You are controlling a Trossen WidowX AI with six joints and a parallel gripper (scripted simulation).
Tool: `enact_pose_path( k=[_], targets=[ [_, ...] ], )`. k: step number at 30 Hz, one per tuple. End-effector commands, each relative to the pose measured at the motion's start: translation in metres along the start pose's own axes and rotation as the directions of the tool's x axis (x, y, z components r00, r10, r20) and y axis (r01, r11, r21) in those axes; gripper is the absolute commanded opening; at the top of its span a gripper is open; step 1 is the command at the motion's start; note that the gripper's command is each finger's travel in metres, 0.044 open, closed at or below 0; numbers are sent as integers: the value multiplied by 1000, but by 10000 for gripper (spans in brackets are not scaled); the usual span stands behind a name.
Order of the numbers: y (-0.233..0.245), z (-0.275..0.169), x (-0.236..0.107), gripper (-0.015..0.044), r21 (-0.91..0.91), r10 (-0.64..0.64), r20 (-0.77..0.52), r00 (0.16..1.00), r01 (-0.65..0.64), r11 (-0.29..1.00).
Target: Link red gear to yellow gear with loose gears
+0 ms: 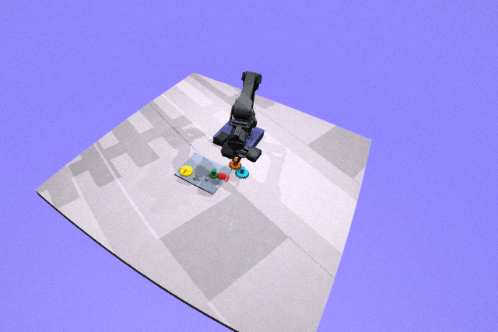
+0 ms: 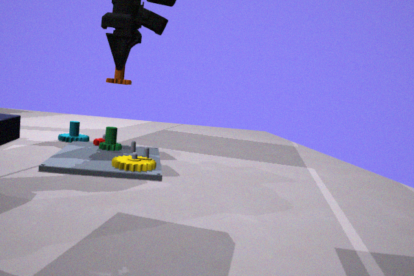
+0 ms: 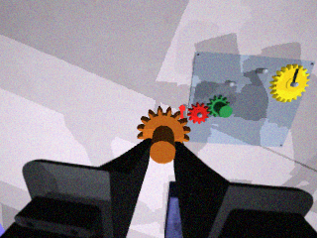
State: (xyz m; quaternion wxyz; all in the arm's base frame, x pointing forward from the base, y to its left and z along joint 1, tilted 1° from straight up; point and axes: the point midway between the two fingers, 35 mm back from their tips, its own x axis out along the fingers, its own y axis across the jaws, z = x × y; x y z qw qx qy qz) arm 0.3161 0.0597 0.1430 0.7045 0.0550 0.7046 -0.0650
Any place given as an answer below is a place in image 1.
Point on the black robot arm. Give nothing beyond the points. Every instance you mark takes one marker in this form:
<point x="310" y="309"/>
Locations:
<point x="244" y="115"/>

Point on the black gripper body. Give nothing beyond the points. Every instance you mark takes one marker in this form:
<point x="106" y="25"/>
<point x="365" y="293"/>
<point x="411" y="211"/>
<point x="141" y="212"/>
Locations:
<point x="252" y="154"/>

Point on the green gear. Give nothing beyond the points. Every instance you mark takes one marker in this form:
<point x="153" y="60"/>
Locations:
<point x="213" y="175"/>

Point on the teal gear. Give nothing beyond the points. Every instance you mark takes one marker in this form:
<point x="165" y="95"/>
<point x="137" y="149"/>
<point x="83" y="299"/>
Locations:
<point x="242" y="173"/>

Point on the orange gear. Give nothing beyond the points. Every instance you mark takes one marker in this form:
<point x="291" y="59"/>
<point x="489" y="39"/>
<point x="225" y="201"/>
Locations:
<point x="234" y="165"/>

